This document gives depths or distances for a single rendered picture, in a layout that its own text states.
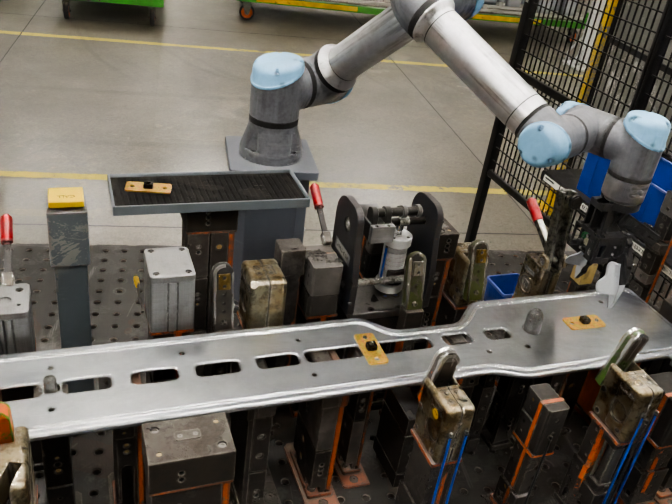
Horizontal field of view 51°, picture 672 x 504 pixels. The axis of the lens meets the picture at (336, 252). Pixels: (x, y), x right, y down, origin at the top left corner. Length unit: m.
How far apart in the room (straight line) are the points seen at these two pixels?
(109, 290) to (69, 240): 0.56
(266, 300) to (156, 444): 0.37
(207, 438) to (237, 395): 0.13
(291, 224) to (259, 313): 0.47
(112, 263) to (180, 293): 0.80
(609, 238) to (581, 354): 0.23
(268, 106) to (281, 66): 0.09
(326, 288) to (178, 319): 0.29
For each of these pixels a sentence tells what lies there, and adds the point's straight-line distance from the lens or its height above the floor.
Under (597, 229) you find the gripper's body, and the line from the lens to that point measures 1.37.
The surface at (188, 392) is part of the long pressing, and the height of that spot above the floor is 1.00.
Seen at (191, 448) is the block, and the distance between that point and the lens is 1.03.
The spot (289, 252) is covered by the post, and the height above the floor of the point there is 1.09.
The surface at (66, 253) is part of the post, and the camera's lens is 1.39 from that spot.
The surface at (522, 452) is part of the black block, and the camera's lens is 1.37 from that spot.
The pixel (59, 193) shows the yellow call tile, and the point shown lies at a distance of 1.37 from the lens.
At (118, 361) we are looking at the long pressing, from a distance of 1.21.
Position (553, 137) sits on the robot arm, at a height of 1.40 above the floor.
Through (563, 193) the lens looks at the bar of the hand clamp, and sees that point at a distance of 1.50.
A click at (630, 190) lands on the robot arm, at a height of 1.31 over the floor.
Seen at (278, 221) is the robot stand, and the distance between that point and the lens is 1.71.
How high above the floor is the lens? 1.77
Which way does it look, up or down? 30 degrees down
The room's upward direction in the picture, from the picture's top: 8 degrees clockwise
